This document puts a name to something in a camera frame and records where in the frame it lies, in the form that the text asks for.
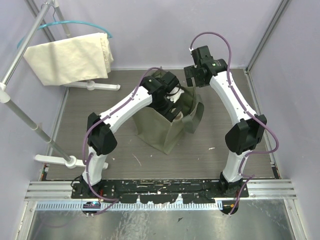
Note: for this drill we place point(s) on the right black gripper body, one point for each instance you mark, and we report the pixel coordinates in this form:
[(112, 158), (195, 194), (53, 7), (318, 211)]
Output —
[(201, 82)]

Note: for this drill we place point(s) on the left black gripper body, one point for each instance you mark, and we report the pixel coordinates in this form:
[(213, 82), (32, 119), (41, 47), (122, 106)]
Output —
[(172, 111)]

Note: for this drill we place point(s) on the cream bottle with beige cap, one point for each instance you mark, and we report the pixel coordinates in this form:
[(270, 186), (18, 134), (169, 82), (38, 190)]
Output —
[(178, 117)]

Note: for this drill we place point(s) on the olive green canvas bag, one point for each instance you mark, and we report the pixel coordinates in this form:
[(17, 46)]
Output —
[(156, 130)]

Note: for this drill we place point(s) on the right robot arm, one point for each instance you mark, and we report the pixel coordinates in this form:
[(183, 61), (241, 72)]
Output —
[(247, 127)]

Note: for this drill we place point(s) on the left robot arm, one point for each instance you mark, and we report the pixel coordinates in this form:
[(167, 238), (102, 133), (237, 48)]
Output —
[(101, 129)]

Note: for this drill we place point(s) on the cream canvas cloth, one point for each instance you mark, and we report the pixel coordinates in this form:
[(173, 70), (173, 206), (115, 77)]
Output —
[(75, 59)]

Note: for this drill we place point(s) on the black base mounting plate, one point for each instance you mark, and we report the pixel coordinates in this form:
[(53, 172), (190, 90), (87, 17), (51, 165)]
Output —
[(160, 191)]

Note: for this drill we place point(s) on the teal clothes hanger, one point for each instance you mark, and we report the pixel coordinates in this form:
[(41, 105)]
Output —
[(65, 22)]

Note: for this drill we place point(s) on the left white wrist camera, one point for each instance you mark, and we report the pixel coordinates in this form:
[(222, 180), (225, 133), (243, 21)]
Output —
[(175, 94)]

